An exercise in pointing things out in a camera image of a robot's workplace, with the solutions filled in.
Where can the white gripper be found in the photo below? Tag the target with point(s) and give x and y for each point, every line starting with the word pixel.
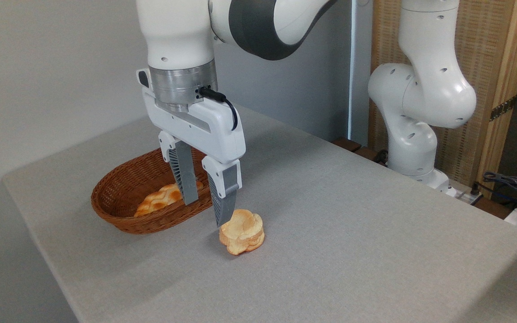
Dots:
pixel 204 128

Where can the round bread roll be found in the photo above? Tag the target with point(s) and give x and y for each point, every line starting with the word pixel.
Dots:
pixel 243 233

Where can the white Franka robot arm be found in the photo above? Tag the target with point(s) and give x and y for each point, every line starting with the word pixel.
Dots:
pixel 177 36

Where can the long braided bread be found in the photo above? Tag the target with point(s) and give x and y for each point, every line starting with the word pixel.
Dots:
pixel 155 202

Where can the brown wicker basket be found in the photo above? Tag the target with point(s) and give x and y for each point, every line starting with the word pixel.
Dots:
pixel 119 211

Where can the brass screen hinge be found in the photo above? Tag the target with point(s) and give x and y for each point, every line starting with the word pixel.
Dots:
pixel 503 108

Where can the wooden woven screen panel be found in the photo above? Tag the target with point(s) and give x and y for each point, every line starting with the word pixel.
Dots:
pixel 485 54

